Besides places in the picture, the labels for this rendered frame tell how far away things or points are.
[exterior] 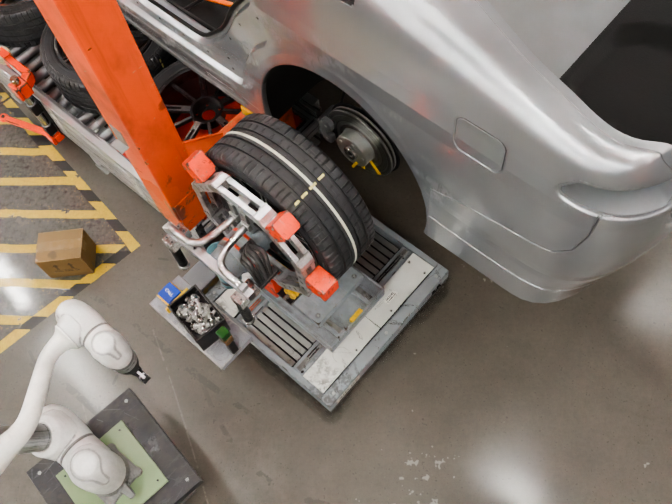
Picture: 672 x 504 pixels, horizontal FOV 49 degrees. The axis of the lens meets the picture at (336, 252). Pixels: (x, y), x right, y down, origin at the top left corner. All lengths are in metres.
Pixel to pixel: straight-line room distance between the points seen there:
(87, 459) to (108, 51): 1.42
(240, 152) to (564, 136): 1.09
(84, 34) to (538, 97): 1.23
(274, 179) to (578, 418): 1.70
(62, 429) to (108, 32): 1.43
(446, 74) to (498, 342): 1.68
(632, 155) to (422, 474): 1.77
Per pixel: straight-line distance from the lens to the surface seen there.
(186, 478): 3.02
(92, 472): 2.84
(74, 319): 2.49
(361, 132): 2.74
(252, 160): 2.43
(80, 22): 2.20
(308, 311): 3.19
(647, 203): 2.13
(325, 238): 2.43
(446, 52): 1.97
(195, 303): 2.92
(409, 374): 3.31
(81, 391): 3.59
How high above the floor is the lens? 3.17
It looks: 63 degrees down
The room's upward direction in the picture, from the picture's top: 10 degrees counter-clockwise
